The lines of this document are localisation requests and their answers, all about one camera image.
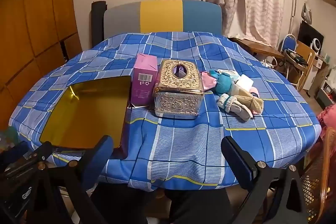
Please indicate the ornate gold tissue box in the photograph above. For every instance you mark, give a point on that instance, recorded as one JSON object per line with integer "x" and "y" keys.
{"x": 178, "y": 98}

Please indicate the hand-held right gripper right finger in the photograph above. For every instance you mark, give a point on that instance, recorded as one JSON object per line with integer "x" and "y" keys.
{"x": 236, "y": 161}

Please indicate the teal sock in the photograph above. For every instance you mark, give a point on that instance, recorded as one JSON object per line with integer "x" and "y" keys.
{"x": 223, "y": 83}

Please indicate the purple cardboard box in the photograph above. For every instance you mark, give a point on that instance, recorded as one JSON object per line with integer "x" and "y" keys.
{"x": 144, "y": 82}

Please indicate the gold metal tray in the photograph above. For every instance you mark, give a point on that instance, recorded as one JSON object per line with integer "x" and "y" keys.
{"x": 89, "y": 113}

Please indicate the blue folding chair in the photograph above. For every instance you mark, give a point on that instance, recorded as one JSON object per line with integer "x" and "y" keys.
{"x": 289, "y": 42}

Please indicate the pink sock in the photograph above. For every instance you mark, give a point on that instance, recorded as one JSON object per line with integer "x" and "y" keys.
{"x": 208, "y": 81}

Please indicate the clothes iron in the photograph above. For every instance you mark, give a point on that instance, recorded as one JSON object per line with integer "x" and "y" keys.
{"x": 307, "y": 12}

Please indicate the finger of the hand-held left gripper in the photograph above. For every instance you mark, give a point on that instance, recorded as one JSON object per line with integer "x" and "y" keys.
{"x": 43, "y": 150}

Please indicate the clear plastic bag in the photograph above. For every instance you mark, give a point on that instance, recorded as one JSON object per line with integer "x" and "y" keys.
{"x": 8, "y": 134}

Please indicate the blue plaid tablecloth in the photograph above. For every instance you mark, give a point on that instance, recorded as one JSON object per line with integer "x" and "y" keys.
{"x": 183, "y": 140}

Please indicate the beige towel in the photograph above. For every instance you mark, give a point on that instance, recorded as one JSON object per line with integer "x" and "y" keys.
{"x": 246, "y": 102}

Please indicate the white storage cabinet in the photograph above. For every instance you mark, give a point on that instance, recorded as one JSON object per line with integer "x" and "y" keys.
{"x": 319, "y": 64}

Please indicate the wooden wardrobe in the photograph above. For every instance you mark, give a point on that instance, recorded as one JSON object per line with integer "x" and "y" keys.
{"x": 34, "y": 16}

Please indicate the grey yellow blue chair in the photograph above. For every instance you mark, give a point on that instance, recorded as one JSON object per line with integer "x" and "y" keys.
{"x": 161, "y": 16}

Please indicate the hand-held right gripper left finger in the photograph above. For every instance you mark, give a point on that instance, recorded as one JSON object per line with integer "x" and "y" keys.
{"x": 98, "y": 158}

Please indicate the white round fan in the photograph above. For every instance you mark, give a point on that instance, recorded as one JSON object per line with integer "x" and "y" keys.
{"x": 317, "y": 47}

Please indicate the red blanket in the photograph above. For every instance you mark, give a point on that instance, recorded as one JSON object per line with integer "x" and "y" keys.
{"x": 328, "y": 119}

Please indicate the wicker chair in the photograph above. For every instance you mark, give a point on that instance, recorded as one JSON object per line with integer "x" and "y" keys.
{"x": 317, "y": 182}

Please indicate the black television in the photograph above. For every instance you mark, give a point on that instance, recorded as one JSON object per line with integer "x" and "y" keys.
{"x": 308, "y": 32}

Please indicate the printed white mask packet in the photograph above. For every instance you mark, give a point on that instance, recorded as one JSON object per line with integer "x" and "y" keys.
{"x": 231, "y": 74}

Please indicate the black green power tool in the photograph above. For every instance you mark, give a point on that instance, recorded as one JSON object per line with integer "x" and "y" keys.
{"x": 294, "y": 56}

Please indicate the white sock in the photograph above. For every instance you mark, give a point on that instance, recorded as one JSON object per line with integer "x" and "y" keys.
{"x": 236, "y": 108}

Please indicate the wooden side table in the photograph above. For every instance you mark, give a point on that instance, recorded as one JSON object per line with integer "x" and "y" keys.
{"x": 257, "y": 47}

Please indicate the wooden desk board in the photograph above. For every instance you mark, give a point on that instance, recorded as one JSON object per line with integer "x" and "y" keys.
{"x": 305, "y": 56}

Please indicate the person's dark trousers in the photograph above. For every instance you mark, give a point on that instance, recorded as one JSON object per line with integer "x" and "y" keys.
{"x": 183, "y": 203}

